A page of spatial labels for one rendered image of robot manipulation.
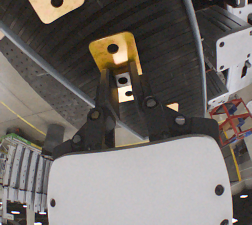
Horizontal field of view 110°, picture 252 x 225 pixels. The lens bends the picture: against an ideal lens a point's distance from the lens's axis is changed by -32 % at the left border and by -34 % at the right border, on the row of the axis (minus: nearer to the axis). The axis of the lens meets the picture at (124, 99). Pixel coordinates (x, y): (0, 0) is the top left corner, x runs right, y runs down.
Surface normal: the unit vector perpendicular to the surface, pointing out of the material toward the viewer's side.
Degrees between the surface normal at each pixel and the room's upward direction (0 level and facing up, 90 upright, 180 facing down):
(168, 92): 0
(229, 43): 0
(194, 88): 0
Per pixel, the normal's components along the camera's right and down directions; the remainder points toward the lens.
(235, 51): 0.07, 0.78
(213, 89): -0.51, -0.51
